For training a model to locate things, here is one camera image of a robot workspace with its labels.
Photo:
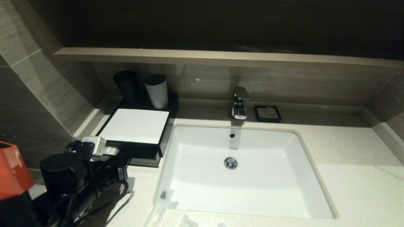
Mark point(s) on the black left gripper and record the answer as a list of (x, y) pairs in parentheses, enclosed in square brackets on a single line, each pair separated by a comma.
[(121, 174)]

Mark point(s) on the glossy black box drawer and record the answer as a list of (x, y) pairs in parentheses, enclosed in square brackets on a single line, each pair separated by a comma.
[(145, 160)]

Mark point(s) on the grey plastic cup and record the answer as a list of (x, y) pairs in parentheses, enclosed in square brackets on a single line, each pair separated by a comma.
[(157, 93)]

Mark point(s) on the black and orange left arm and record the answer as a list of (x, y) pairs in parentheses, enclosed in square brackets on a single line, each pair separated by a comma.
[(63, 179)]

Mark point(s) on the black box with white top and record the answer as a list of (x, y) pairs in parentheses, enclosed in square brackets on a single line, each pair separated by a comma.
[(135, 126)]

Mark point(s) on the black cup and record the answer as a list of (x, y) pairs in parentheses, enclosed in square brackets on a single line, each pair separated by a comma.
[(127, 83)]

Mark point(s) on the chrome sink drain plug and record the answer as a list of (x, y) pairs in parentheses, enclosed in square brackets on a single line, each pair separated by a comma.
[(230, 162)]

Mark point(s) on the white ceramic sink basin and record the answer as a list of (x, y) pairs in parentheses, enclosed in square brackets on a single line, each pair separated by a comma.
[(252, 189)]

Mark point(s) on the chrome faucet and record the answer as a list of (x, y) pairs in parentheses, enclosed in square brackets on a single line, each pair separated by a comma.
[(239, 104)]

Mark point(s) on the black square soap dish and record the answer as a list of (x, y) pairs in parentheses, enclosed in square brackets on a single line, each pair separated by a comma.
[(258, 116)]

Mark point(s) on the round white soap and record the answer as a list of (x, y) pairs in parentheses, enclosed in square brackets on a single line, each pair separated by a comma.
[(269, 110)]

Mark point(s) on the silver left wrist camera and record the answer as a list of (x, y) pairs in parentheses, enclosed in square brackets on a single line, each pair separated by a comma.
[(96, 145)]

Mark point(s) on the wooden wall ledge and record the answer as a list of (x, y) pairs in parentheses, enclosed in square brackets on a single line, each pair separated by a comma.
[(221, 58)]

